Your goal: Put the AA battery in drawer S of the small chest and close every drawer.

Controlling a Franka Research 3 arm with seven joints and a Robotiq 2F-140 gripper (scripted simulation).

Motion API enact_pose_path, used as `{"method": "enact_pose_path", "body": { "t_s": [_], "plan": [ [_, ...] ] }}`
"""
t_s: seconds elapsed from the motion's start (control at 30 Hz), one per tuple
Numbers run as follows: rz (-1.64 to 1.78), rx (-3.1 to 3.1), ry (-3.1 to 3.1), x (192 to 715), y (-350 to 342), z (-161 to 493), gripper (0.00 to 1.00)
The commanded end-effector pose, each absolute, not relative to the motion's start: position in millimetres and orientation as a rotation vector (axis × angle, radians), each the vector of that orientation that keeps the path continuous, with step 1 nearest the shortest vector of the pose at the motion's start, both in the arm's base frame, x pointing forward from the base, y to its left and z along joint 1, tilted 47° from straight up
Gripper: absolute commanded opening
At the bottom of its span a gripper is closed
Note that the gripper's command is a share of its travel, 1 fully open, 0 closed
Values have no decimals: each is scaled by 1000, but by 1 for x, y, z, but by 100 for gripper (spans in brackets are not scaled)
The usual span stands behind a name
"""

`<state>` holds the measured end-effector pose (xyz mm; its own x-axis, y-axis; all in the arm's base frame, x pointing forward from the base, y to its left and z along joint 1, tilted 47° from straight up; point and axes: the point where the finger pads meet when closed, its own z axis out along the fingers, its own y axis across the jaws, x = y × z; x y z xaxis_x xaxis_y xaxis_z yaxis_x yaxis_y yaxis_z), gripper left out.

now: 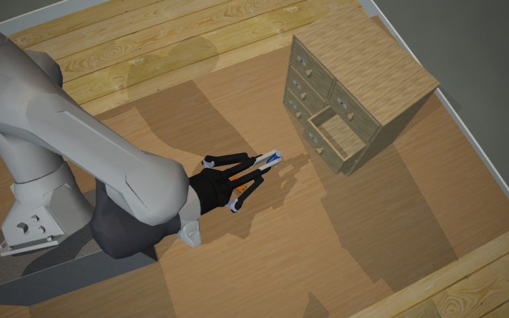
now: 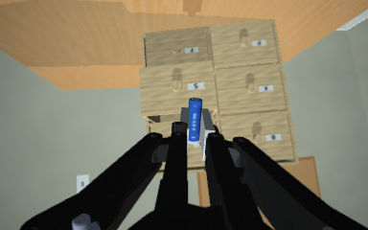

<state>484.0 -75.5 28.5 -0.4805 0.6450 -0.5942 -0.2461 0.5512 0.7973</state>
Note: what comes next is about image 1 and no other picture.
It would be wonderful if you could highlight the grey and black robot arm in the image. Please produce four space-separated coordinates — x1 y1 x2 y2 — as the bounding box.
0 33 201 259

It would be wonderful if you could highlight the small wooden chest of drawers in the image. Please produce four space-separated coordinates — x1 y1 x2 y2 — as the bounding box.
282 1 440 177

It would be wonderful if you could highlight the orange nine-volt battery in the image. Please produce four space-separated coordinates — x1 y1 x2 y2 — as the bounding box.
230 175 247 193

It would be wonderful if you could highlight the blue aa battery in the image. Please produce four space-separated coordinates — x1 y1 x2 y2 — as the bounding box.
266 150 282 163

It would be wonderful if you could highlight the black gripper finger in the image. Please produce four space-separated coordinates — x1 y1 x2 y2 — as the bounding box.
201 150 276 181
219 158 282 213

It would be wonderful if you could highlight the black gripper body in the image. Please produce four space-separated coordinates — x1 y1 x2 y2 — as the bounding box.
189 168 233 215

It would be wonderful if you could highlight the light wooden drawer front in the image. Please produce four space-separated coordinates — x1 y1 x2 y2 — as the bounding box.
291 39 334 99
288 66 326 115
329 82 380 144
284 87 313 127
343 162 355 174
303 105 366 175

